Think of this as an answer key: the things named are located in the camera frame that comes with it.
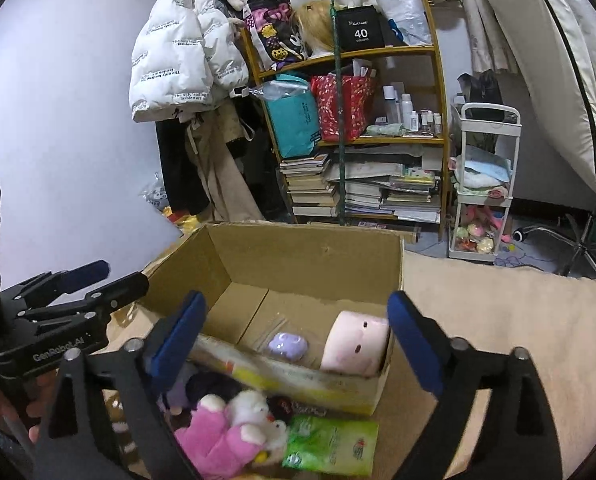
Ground pink black printed bag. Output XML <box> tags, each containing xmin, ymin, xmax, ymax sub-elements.
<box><xmin>243</xmin><ymin>0</ymin><xmax>307</xmax><ymax>70</ymax></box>

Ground person's left hand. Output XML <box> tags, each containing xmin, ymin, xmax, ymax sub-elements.
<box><xmin>0</xmin><ymin>373</ymin><xmax>56</xmax><ymax>431</ymax></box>

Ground red gift bag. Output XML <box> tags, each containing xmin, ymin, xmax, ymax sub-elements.
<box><xmin>310</xmin><ymin>74</ymin><xmax>375</xmax><ymax>143</ymax></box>

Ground small purple plush toy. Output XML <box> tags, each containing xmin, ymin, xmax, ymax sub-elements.
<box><xmin>266</xmin><ymin>332</ymin><xmax>309</xmax><ymax>362</ymax></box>

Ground cream padded chair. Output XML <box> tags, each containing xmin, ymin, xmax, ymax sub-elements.
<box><xmin>486</xmin><ymin>0</ymin><xmax>596</xmax><ymax>193</ymax></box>

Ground blonde wig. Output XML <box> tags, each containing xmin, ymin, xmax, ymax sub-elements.
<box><xmin>295</xmin><ymin>0</ymin><xmax>335</xmax><ymax>58</ymax></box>

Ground black box number 40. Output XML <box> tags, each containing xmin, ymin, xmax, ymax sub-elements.
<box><xmin>336</xmin><ymin>6</ymin><xmax>385</xmax><ymax>51</ymax></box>

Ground white rolling cart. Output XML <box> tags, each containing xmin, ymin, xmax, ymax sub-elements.
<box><xmin>448</xmin><ymin>102</ymin><xmax>522</xmax><ymax>263</ymax></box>

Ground clear plastic bag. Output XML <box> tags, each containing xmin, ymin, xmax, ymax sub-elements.
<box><xmin>375</xmin><ymin>0</ymin><xmax>432</xmax><ymax>47</ymax></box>

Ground pink marshmallow plush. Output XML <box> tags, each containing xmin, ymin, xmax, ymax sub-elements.
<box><xmin>321</xmin><ymin>311</ymin><xmax>390</xmax><ymax>377</ymax></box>

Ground open cardboard box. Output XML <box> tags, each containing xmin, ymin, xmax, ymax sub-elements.
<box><xmin>140</xmin><ymin>223</ymin><xmax>403</xmax><ymax>416</ymax></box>

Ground stack of books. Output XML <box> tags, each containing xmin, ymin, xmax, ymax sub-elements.
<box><xmin>279</xmin><ymin>143</ymin><xmax>443</xmax><ymax>224</ymax></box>

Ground wooden bookshelf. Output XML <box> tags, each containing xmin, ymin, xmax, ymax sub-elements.
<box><xmin>243</xmin><ymin>0</ymin><xmax>450</xmax><ymax>229</ymax></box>

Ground pink plush bear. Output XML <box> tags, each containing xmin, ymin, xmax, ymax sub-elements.
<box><xmin>174</xmin><ymin>394</ymin><xmax>266</xmax><ymax>479</ymax></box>

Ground green pole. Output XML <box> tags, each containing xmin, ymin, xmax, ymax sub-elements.
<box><xmin>329</xmin><ymin>0</ymin><xmax>347</xmax><ymax>226</ymax></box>

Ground white puffer jacket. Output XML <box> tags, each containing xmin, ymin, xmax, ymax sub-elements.
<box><xmin>129</xmin><ymin>0</ymin><xmax>249</xmax><ymax>122</ymax></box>

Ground beige patterned blanket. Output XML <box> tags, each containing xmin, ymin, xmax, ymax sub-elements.
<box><xmin>108</xmin><ymin>247</ymin><xmax>596</xmax><ymax>479</ymax></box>

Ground white-haired plush doll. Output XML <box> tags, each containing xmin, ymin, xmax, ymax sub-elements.
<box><xmin>158</xmin><ymin>362</ymin><xmax>243</xmax><ymax>415</ymax></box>

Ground green tissue pack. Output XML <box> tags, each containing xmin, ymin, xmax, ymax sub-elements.
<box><xmin>281</xmin><ymin>415</ymin><xmax>379</xmax><ymax>477</ymax></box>

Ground teal gift bag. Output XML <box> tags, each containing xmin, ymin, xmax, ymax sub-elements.
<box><xmin>261</xmin><ymin>74</ymin><xmax>321</xmax><ymax>159</ymax></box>

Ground beige hanging coat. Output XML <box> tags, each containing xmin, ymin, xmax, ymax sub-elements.
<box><xmin>186</xmin><ymin>100</ymin><xmax>263</xmax><ymax>222</ymax></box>

